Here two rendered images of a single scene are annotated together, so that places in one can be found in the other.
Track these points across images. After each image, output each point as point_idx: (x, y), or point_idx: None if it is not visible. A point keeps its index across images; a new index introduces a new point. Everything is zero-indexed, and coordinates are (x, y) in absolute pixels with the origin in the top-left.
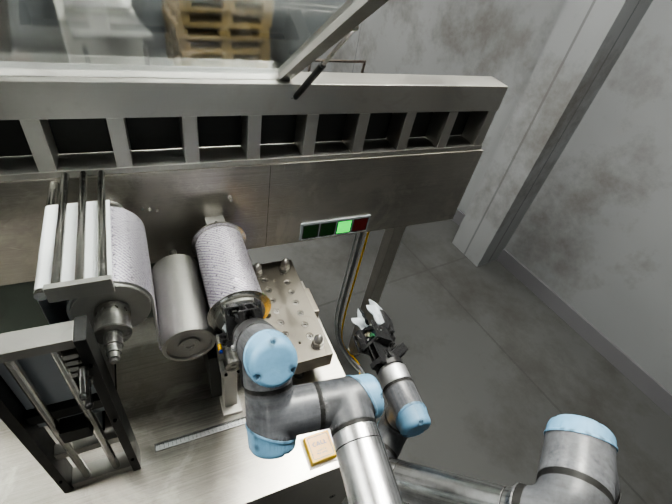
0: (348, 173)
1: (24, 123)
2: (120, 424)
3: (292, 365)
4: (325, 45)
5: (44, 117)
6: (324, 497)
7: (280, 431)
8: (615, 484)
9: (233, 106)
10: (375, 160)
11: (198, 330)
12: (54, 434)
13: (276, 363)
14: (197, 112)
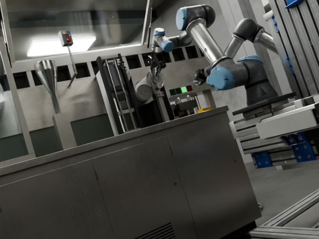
0: (174, 68)
1: (87, 62)
2: (133, 94)
3: (163, 29)
4: (147, 18)
5: (91, 60)
6: (230, 159)
7: (167, 39)
8: (257, 23)
9: (133, 51)
10: (180, 63)
11: (145, 84)
12: (116, 96)
13: (160, 29)
14: (125, 54)
